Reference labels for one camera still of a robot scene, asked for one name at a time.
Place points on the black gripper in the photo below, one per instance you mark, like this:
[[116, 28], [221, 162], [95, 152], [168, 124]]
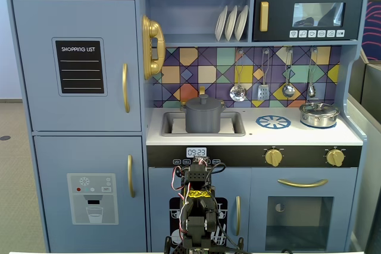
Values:
[[199, 162]]

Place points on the gray pot lid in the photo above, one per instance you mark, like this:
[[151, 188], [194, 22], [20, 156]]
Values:
[[204, 103]]

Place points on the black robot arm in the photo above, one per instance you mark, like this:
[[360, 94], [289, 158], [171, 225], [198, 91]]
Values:
[[198, 224]]

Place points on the steel pot glass lid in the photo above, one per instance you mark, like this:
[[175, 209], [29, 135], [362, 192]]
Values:
[[315, 107]]

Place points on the blue dishwasher door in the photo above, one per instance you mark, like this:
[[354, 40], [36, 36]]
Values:
[[232, 182]]

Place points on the gray toy pot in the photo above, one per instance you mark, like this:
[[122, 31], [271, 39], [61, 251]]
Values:
[[202, 120]]

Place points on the gray toy sink basin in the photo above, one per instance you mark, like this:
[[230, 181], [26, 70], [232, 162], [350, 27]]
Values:
[[235, 130]]

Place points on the blue oven door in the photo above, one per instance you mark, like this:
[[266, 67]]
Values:
[[259, 188]]

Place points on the gold stove knob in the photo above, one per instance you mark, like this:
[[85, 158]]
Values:
[[274, 157], [335, 157]]

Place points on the gold toy faucet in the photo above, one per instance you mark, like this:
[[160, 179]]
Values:
[[202, 90]]

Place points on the steel slotted skimmer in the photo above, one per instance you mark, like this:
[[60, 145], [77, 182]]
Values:
[[237, 92]]

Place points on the steel slotted spatula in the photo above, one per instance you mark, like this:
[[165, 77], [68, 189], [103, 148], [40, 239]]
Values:
[[263, 92]]

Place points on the steel ladle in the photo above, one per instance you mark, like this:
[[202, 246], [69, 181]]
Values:
[[288, 90]]

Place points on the shiny steel pot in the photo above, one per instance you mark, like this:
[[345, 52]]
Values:
[[318, 119]]

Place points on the gold toy telephone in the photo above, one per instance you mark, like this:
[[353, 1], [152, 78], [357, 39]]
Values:
[[153, 45]]

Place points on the blue freezer door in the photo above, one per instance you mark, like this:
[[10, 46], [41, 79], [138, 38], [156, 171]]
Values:
[[53, 161]]

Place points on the small steel spoon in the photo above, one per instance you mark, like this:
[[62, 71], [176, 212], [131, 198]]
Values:
[[311, 90]]

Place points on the white toy plate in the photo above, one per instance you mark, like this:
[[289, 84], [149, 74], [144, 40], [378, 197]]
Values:
[[221, 25], [241, 22], [230, 23]]

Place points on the black shopping list board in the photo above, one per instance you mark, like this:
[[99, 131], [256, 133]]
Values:
[[80, 69]]

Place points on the tall blue fridge door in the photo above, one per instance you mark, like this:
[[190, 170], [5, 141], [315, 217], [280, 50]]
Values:
[[35, 102]]

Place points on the black toy microwave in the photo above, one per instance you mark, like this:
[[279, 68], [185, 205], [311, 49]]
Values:
[[279, 16]]

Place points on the round floor outlet cover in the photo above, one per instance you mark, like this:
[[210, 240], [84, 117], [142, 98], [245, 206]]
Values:
[[4, 138]]

